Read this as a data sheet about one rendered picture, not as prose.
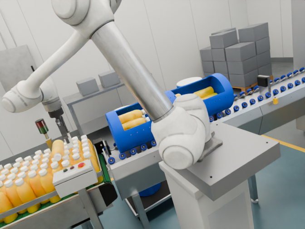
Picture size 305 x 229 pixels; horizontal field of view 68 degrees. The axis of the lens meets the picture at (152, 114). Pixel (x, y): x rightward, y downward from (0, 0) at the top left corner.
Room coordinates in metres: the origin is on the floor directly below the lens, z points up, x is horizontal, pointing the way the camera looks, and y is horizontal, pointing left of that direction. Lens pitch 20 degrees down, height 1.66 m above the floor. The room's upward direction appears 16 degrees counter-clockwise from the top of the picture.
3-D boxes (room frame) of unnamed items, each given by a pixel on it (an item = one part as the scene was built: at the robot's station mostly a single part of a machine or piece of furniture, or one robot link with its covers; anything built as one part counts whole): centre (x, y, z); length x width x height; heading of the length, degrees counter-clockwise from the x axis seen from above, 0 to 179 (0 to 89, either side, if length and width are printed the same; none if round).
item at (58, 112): (1.22, 0.50, 1.35); 0.08 x 0.07 x 0.09; 15
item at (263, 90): (1.72, -0.93, 1.00); 0.10 x 0.04 x 0.15; 15
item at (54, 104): (1.22, 0.50, 1.43); 0.09 x 0.09 x 0.06
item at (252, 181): (1.58, -0.68, 0.31); 0.06 x 0.06 x 0.63; 15
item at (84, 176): (1.05, 0.48, 1.05); 0.20 x 0.10 x 0.10; 105
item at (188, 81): (2.38, -0.48, 1.03); 0.28 x 0.28 x 0.01
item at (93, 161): (1.20, 0.43, 0.99); 0.07 x 0.07 x 0.19
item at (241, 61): (4.81, -2.00, 0.59); 1.20 x 0.80 x 1.19; 22
